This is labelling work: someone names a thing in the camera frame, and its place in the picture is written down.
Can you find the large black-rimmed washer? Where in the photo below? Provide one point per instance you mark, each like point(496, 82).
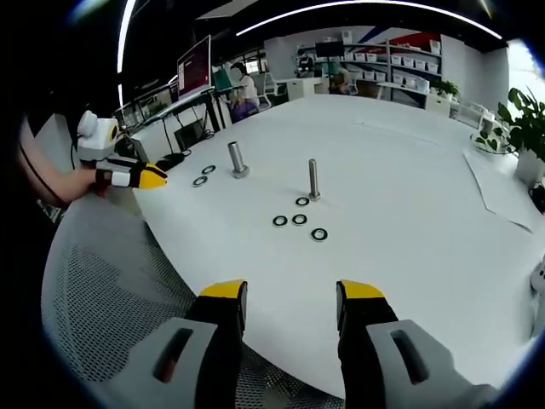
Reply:
point(199, 181)
point(208, 169)

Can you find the white rounded device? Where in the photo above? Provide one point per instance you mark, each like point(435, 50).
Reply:
point(538, 277)

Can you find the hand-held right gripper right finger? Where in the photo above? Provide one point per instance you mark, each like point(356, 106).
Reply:
point(374, 341)

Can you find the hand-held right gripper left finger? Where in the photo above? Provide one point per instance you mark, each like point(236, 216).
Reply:
point(213, 341)

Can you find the small black-rimmed washer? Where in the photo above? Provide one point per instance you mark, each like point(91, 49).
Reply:
point(280, 221)
point(302, 201)
point(300, 219)
point(319, 234)

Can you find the thick metal threaded stud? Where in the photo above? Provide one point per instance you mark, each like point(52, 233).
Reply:
point(236, 159)

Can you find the white swivel chair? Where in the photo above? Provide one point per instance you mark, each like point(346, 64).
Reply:
point(272, 87)

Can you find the black-legged standing desk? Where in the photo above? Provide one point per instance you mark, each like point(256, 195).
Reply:
point(187, 104)

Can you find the person's left hand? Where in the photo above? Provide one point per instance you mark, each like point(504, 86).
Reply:
point(83, 185)

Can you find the small potted green plant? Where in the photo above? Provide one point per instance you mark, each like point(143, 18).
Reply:
point(446, 89)

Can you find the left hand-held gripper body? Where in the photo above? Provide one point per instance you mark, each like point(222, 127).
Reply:
point(95, 136)

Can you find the shelf with white bins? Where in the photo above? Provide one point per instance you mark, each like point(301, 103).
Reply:
point(396, 64)

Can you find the dark wall screen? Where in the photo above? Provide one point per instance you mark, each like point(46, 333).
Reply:
point(328, 48)

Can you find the computer monitor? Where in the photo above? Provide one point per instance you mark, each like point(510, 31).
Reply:
point(194, 68)

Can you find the large potted green plant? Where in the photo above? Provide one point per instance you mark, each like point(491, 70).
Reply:
point(521, 132)

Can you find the black object on table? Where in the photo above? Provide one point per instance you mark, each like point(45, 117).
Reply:
point(170, 161)

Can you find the white mesh office chair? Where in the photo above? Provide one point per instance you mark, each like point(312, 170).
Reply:
point(110, 281)

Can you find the white paper sheet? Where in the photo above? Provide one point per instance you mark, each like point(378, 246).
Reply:
point(498, 191)

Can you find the thin metal threaded stud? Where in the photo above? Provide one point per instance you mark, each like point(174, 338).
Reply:
point(313, 181)

